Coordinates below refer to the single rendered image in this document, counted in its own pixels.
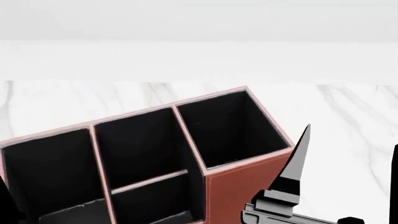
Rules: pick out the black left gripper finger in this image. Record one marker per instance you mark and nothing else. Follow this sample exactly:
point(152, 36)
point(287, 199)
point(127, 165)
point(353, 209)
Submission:
point(5, 207)

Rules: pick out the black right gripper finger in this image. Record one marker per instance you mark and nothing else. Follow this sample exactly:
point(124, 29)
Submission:
point(394, 186)
point(297, 163)

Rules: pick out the brown leather compartment caddy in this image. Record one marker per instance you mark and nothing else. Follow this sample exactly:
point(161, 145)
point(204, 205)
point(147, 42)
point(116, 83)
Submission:
point(239, 186)

